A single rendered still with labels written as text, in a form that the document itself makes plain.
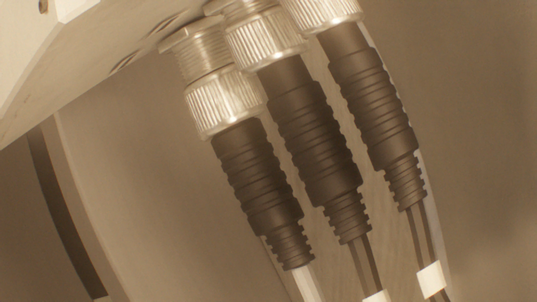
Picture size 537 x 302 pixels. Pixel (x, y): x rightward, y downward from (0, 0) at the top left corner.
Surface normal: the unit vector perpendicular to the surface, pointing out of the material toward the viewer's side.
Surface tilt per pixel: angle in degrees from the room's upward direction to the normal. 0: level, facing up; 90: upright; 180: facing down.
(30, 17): 90
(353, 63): 49
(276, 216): 45
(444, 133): 90
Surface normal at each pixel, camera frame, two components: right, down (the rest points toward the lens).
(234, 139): -0.13, 0.00
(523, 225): -0.85, 0.37
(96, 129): 0.31, -0.20
